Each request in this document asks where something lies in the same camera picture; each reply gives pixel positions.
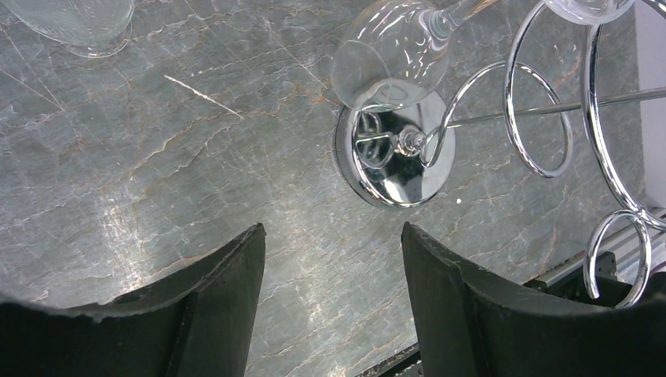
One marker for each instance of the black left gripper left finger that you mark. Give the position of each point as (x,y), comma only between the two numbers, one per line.
(196,321)

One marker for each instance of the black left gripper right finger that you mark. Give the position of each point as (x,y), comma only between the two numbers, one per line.
(468,317)

